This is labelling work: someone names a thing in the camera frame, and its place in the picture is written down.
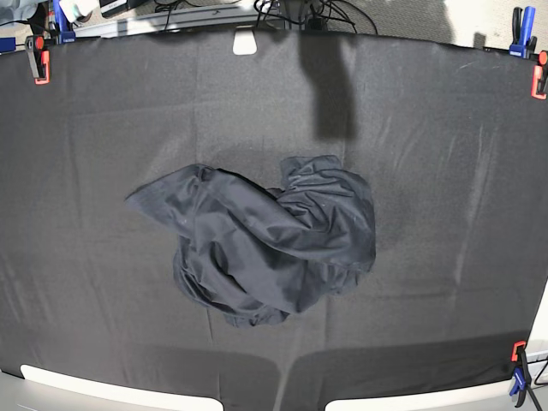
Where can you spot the dark navy t-shirt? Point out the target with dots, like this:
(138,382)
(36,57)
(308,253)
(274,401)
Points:
(259,255)

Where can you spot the blue bar clamp far right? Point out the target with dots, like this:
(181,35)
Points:
(523,43)

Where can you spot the orange clamp far right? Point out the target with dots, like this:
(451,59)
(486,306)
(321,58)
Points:
(539,81)

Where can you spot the orange clamp far left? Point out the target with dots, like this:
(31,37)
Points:
(39,59)

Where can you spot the blue bar clamp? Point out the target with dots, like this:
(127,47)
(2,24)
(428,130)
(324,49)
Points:
(64,32)
(523,43)

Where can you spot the black table cover cloth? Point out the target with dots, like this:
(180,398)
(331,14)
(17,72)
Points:
(449,138)

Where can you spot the blue orange clamp near right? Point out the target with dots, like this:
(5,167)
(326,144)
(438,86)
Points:
(522,381)

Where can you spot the white tab at table edge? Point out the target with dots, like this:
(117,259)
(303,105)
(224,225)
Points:
(244,43)

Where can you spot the blue bar clamp far left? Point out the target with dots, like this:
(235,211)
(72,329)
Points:
(64,32)

